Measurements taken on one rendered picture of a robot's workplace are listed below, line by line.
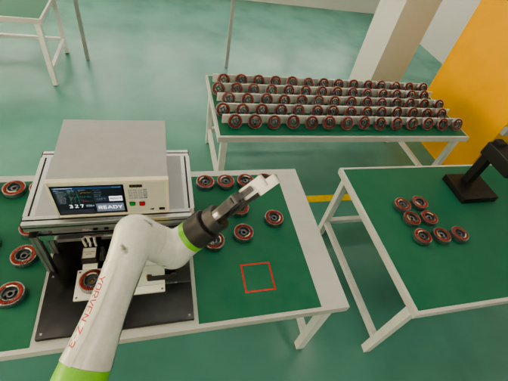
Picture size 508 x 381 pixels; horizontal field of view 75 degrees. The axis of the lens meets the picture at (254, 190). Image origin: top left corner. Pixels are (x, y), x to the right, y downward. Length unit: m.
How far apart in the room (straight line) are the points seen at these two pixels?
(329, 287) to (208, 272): 0.64
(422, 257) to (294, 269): 0.81
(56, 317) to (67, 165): 0.66
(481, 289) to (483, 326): 0.98
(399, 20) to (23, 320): 4.36
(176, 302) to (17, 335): 0.64
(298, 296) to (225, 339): 0.81
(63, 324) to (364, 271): 2.19
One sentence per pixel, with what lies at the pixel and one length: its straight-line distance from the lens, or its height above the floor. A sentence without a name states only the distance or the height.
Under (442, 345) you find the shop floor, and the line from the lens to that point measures 3.01.
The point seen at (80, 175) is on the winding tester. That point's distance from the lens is 1.42.
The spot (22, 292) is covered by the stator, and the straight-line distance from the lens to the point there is 1.82.
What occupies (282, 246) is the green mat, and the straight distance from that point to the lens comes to 1.91.
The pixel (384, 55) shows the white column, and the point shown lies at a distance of 4.72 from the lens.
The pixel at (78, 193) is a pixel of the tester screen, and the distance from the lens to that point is 1.44.
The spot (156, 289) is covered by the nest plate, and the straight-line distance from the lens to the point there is 1.69.
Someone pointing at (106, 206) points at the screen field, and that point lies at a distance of 1.48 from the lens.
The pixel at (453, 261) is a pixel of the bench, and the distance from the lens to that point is 2.37.
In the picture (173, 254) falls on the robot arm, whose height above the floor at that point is 1.49.
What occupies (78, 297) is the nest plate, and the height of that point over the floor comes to 0.78.
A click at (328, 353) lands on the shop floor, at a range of 2.56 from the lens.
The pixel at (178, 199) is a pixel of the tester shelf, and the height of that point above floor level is 1.11.
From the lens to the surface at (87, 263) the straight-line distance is 1.68.
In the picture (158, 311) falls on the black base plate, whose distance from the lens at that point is 1.65.
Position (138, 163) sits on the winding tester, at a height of 1.32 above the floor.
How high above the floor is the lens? 2.29
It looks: 46 degrees down
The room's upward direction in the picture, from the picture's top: 13 degrees clockwise
